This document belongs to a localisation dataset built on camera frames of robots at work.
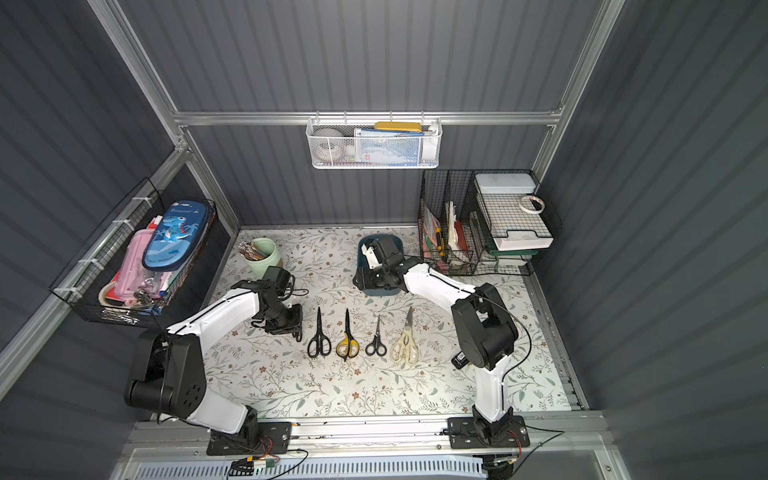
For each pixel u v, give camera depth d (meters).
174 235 0.70
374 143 0.87
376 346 0.89
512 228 0.93
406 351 0.88
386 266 0.72
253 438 0.67
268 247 0.99
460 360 0.83
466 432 0.74
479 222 1.08
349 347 0.87
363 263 1.05
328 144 0.84
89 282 0.62
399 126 0.88
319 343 0.89
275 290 0.71
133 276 0.68
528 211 0.99
